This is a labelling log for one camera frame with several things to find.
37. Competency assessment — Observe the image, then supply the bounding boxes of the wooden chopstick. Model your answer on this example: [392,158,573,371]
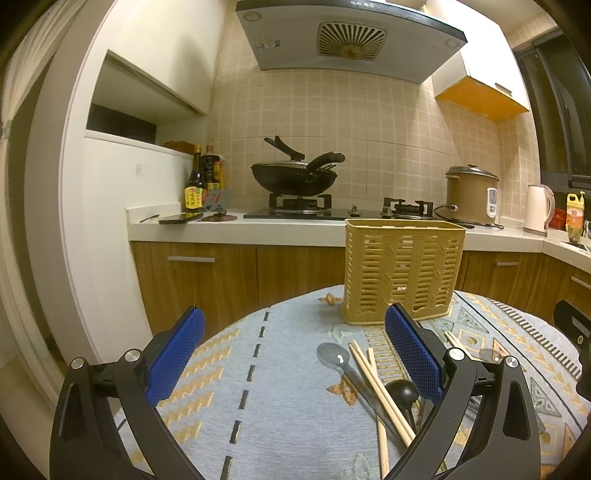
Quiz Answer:
[365,347,392,479]
[349,340,416,447]
[445,331,472,359]

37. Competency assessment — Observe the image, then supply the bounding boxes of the black ladle spoon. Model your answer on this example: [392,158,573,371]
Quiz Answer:
[386,379,423,433]

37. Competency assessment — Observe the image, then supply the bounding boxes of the translucent grey plastic spoon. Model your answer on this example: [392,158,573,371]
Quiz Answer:
[317,342,399,435]

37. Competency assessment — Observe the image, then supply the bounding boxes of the yellow detergent bottle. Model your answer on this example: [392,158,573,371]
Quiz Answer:
[565,191,585,244]

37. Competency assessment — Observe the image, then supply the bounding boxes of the white electric kettle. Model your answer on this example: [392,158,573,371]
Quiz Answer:
[524,184,555,236]

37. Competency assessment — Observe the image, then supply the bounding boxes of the brown rice cooker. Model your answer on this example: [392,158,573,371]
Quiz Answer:
[446,164,499,225]

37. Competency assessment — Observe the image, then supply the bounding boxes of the yellow plastic utensil basket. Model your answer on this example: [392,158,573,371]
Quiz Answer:
[342,219,466,326]

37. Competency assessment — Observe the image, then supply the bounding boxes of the patterned light blue tablecloth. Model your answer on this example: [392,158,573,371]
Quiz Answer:
[157,286,590,479]

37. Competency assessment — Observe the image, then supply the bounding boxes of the wooden base cabinets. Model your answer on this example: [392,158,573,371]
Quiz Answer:
[131,241,590,338]

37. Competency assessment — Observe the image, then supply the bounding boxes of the white countertop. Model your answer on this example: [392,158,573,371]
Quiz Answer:
[126,203,590,273]

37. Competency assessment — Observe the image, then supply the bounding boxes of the black smartphone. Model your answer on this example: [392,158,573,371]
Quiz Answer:
[158,212,204,225]

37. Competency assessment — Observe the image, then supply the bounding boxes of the white upper cabinet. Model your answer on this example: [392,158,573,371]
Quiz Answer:
[426,1,530,122]

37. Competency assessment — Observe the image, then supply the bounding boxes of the small phone stand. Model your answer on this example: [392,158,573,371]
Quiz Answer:
[202,189,237,222]

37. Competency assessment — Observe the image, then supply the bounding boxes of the dark soy sauce bottle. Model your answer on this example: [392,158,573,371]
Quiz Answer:
[184,144,206,212]

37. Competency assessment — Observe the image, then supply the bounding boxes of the black gas stove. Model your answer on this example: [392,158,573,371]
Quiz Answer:
[243,194,444,221]

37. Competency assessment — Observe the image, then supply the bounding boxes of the black wok with lid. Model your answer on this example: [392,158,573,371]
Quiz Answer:
[250,136,346,197]

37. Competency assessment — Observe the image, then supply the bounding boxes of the range hood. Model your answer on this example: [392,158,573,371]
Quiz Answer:
[235,1,468,84]

